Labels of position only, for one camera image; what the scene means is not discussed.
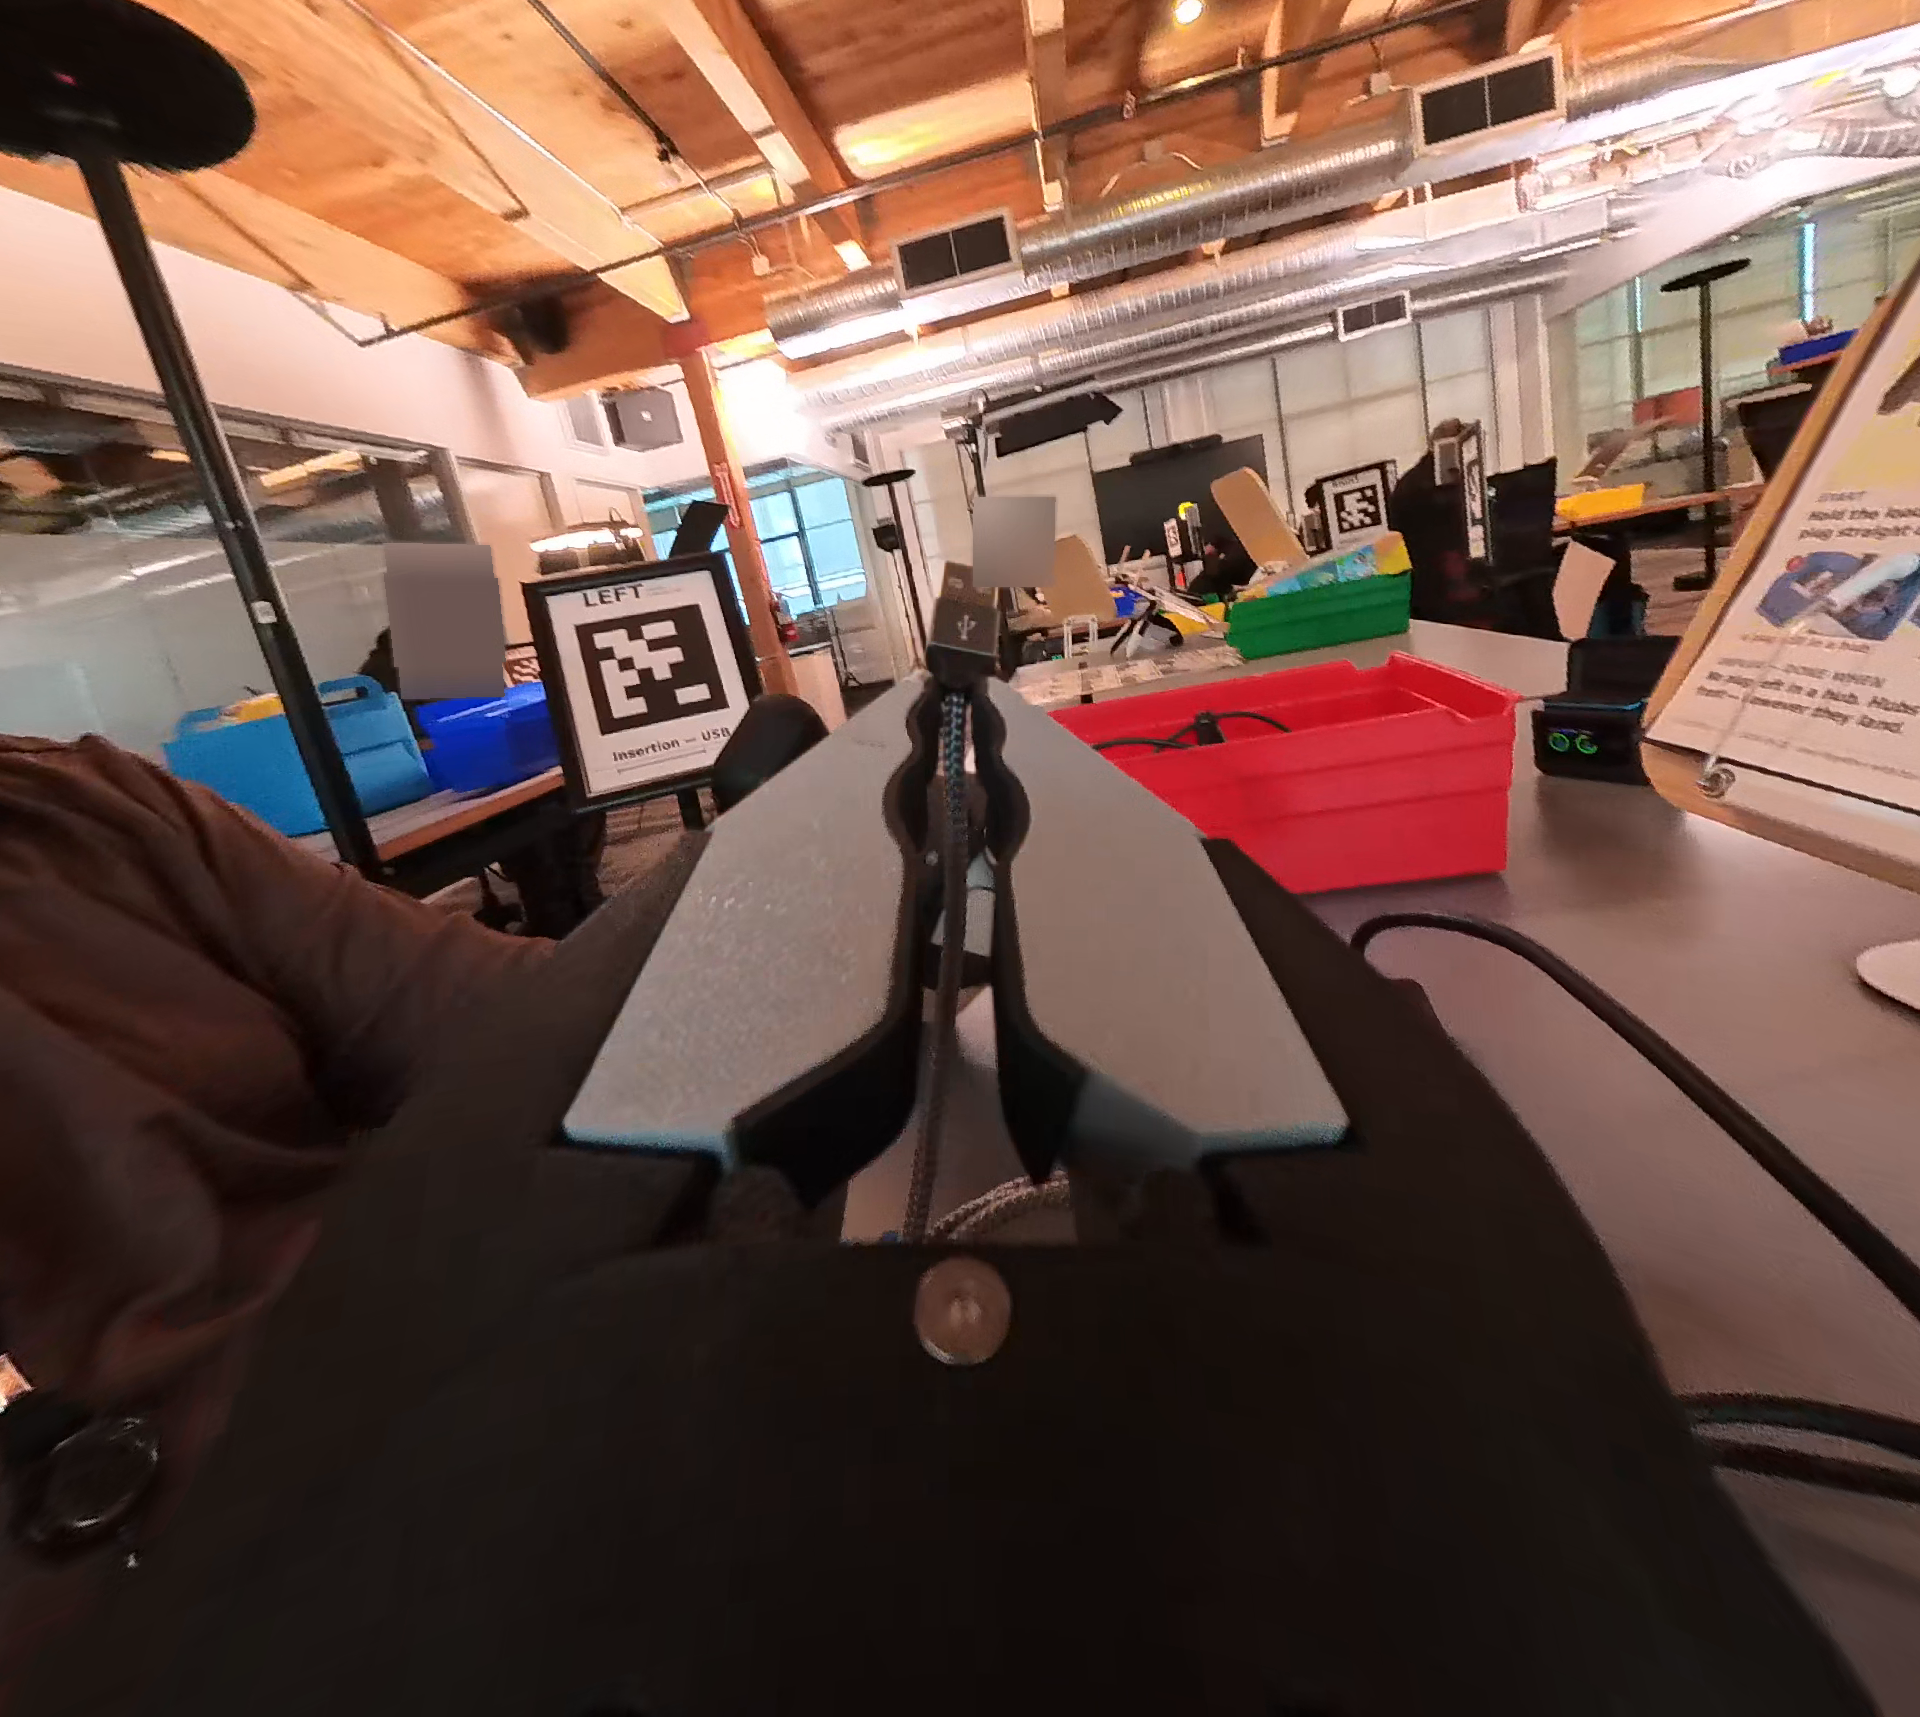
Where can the green plastic bin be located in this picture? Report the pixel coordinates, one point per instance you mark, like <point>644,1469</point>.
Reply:
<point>1320,620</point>

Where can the blue plastic bin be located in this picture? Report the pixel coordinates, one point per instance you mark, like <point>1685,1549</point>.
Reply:
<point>489,740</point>

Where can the black softbox light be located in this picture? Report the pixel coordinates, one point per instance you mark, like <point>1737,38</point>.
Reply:
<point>1056,423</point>

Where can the red plastic bin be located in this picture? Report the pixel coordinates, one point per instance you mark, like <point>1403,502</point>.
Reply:
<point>1351,787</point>

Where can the person's left forearm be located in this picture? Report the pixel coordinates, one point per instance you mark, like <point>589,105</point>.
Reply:
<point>227,997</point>

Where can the wooden instruction board with stand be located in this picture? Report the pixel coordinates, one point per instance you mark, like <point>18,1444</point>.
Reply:
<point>1801,637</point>

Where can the white vent grille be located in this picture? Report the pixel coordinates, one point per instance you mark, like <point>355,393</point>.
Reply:
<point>960,255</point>
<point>1490,105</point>

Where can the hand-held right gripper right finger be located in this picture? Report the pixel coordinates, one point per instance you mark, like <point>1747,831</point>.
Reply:
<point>1158,981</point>

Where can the black white marker sign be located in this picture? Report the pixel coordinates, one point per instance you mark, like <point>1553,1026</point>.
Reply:
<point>1354,510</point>

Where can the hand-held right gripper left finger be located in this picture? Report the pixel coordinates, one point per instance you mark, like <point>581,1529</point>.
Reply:
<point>752,981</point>

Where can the light blue tote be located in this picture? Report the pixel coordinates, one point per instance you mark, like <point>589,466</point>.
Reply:
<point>285,760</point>

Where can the black device with green lights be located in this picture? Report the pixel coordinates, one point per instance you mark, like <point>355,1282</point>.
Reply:
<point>1597,728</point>

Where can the ribbed silver air duct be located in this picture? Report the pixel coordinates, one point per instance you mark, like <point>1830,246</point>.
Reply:
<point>1233,198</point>

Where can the black floor lamp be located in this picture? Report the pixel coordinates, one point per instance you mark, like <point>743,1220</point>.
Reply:
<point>1702,393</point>
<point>100,93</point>

